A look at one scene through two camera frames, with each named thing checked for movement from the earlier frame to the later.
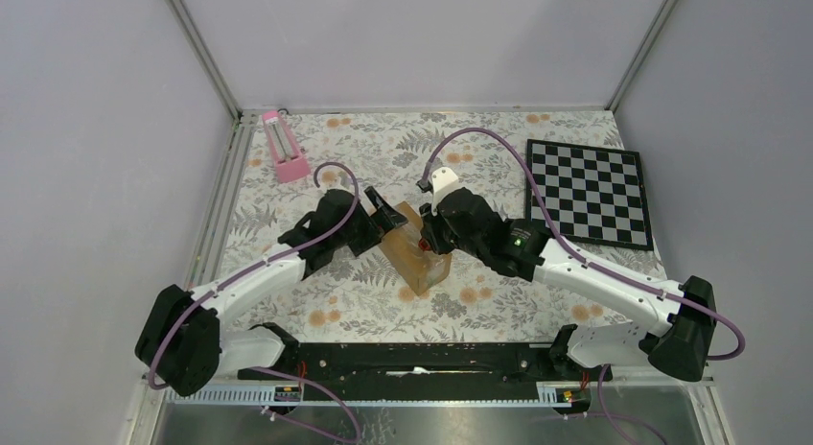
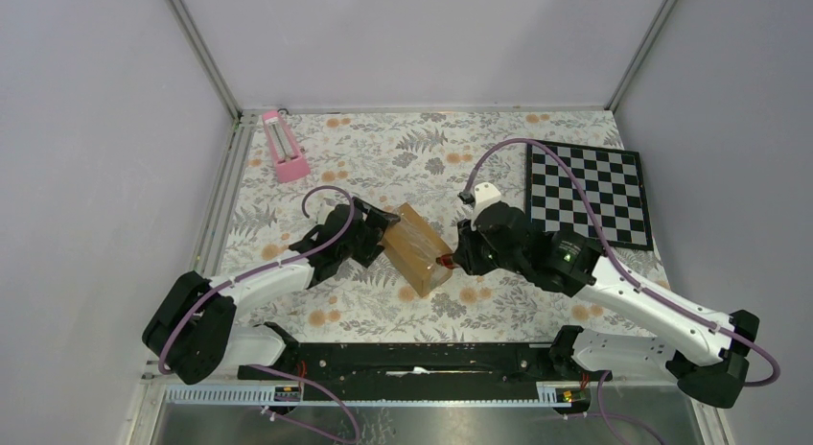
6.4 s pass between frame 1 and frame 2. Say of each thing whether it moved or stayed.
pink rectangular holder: stayed
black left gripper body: moved
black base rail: stayed
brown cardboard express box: stayed
